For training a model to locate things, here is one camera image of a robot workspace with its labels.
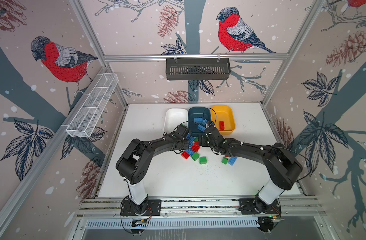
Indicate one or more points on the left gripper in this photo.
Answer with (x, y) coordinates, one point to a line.
(186, 143)

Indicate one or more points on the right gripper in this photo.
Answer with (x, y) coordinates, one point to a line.
(202, 139)

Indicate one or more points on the blue lego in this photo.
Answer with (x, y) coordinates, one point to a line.
(190, 152)
(201, 128)
(232, 160)
(198, 120)

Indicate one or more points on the red lego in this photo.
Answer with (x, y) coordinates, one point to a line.
(195, 147)
(185, 155)
(222, 125)

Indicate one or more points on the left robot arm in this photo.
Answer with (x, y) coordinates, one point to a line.
(135, 160)

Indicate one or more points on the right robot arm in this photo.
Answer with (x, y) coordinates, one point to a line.
(283, 168)

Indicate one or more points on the white plastic bin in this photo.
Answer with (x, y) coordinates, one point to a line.
(175, 117)

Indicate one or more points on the green lego bottom pair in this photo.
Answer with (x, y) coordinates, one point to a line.
(203, 160)

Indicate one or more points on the green lego bottom middle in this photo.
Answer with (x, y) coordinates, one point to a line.
(195, 156)

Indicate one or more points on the green lego near right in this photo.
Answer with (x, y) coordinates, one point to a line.
(225, 161)

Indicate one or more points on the yellow plastic bin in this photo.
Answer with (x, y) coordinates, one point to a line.
(223, 113)

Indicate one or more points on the teal plastic bin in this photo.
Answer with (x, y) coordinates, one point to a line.
(199, 117)

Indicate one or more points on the black hanging wire basket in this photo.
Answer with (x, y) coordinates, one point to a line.
(197, 69)

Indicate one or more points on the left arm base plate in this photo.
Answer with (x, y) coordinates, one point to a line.
(147, 208)

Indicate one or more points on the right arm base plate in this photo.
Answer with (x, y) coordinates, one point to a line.
(256, 206)

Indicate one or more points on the white wire mesh basket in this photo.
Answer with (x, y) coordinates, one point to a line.
(88, 115)

